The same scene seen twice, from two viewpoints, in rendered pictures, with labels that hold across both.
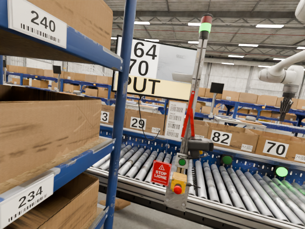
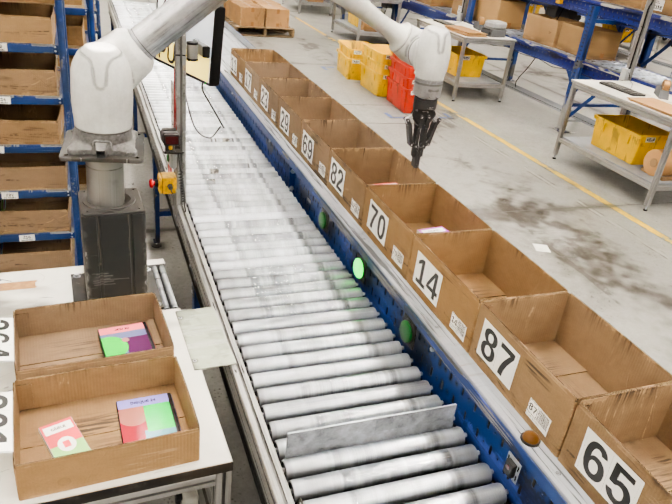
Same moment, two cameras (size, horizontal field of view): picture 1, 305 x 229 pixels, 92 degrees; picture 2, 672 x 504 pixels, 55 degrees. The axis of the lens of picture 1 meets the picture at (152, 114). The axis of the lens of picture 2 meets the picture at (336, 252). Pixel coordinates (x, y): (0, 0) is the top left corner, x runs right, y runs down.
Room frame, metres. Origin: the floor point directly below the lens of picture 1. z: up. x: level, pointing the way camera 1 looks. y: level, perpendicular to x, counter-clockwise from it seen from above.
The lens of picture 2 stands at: (-0.18, -2.60, 1.90)
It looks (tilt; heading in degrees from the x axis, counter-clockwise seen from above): 28 degrees down; 54
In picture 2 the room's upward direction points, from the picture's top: 7 degrees clockwise
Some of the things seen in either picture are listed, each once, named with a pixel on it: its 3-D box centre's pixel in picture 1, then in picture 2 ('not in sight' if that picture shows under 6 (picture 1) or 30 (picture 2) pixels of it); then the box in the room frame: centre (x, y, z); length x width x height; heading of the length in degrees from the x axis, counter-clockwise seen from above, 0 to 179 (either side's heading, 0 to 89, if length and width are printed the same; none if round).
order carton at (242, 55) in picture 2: not in sight; (259, 68); (1.82, 1.18, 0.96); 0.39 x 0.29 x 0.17; 78
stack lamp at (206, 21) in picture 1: (205, 25); not in sight; (0.75, -0.19, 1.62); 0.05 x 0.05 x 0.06
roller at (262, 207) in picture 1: (250, 190); (270, 255); (0.91, -0.71, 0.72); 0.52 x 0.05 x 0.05; 167
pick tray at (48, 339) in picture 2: not in sight; (93, 342); (0.15, -1.10, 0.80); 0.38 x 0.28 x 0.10; 171
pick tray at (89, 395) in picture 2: not in sight; (105, 419); (0.10, -1.41, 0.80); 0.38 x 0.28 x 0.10; 171
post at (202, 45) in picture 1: (187, 130); (179, 120); (0.75, -0.19, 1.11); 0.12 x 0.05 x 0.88; 77
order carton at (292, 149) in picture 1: (274, 144); (422, 228); (1.28, -1.12, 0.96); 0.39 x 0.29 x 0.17; 77
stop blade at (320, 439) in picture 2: not in sight; (373, 431); (0.68, -1.70, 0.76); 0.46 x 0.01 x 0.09; 167
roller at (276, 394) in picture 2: not in sight; (340, 385); (0.73, -1.47, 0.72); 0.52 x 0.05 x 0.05; 167
